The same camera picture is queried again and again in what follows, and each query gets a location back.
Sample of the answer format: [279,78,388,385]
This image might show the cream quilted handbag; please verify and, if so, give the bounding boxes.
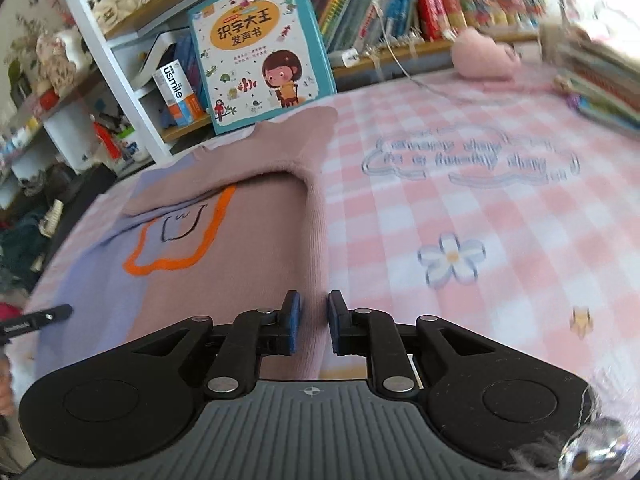
[90,0,141,36]

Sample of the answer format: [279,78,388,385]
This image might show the red tassel ornament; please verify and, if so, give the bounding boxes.
[92,117,121,161]

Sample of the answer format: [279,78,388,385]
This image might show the pearl bead string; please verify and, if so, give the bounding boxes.
[365,35,421,53]

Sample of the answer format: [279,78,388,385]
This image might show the row of leaning colourful books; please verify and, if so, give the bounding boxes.
[317,0,418,53]

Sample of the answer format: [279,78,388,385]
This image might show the white charger plug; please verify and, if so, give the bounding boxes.
[327,49,361,68]

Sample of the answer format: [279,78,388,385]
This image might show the pink checked blanket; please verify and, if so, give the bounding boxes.
[22,67,640,421]

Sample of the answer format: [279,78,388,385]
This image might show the silver sparkly ornament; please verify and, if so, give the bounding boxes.
[510,417,631,480]

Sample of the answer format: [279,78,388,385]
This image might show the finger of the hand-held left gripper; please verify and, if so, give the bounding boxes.
[22,304,73,331]

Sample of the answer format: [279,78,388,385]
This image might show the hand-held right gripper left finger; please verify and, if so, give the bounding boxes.
[125,289,303,401]

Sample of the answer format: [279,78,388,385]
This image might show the pink and purple sweater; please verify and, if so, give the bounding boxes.
[37,107,338,381]

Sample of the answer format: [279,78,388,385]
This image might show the white charging cable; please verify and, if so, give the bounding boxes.
[372,0,561,106]

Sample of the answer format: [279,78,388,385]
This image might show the teal children's picture book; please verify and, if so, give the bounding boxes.
[189,0,337,136]

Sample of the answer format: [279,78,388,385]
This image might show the white and orange carton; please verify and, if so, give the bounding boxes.
[152,57,208,128]

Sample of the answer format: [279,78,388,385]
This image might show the pink plush toy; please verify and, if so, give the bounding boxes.
[451,27,523,81]

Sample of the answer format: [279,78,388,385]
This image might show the stack of picture books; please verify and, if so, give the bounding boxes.
[540,25,640,136]

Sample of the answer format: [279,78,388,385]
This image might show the white cup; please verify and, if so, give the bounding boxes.
[117,130,151,161]

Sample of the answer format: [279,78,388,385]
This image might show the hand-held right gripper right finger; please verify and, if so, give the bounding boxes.
[327,290,496,401]

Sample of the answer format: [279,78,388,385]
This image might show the red upright book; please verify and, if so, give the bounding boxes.
[412,0,443,41]

